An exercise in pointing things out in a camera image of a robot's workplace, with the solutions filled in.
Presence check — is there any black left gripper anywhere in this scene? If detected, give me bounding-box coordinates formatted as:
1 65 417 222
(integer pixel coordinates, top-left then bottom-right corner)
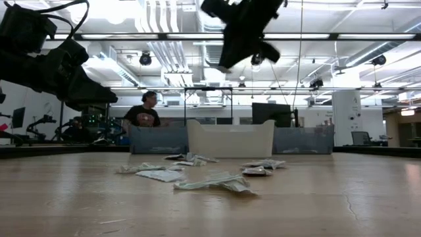
36 38 118 112

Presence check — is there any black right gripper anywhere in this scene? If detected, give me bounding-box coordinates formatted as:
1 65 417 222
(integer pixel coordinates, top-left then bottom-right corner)
200 0 285 69

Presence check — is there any dark storage shelf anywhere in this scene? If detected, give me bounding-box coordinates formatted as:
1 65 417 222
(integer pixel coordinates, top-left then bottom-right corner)
82 105 112 133

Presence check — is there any person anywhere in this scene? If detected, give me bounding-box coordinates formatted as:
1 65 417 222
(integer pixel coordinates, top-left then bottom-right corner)
61 116 93 144
122 91 172 128

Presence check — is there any small black monitor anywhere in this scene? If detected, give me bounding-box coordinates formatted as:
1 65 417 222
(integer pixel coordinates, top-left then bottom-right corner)
11 107 27 129

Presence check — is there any grey plastic bin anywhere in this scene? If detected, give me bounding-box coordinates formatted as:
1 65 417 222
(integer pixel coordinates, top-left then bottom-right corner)
272 124 335 155
128 126 189 155

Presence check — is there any white plastic bin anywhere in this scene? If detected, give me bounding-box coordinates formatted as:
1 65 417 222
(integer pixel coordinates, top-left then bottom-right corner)
186 118 276 158

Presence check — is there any white printed packet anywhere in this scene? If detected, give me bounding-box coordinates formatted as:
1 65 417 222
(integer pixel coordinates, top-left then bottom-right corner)
210 171 258 196
172 158 207 167
187 151 220 163
241 166 274 177
163 153 189 161

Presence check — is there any white pillar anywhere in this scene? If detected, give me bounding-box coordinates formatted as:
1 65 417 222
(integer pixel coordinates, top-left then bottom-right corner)
331 90 364 146

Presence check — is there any dark office chair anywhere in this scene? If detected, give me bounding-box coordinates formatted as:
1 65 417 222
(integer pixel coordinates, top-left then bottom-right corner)
351 131 373 147

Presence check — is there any white ventilation duct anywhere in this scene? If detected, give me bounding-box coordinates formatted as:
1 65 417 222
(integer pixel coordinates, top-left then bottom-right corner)
144 0 198 75

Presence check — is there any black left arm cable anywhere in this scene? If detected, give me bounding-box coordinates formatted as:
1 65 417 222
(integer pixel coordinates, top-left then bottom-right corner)
3 0 91 42

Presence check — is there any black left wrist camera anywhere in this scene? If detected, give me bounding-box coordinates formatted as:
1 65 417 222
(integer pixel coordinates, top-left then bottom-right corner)
0 3 59 55

